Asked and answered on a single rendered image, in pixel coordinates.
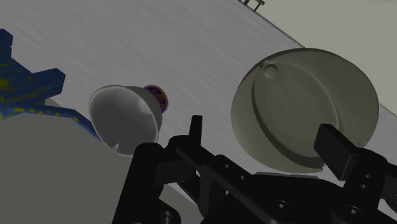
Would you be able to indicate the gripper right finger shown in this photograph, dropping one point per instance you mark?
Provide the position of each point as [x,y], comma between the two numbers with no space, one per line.
[336,152]

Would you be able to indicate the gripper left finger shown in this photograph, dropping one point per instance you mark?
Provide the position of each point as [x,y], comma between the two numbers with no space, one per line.
[149,186]

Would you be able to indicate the grey-green round plate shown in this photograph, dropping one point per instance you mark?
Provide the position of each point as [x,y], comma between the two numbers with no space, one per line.
[297,108]

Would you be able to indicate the white cup with colourful base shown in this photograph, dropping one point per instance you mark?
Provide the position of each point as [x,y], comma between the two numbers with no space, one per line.
[124,118]

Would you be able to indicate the blue figure with yellow dots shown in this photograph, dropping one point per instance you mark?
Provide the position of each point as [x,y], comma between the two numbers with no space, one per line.
[28,90]

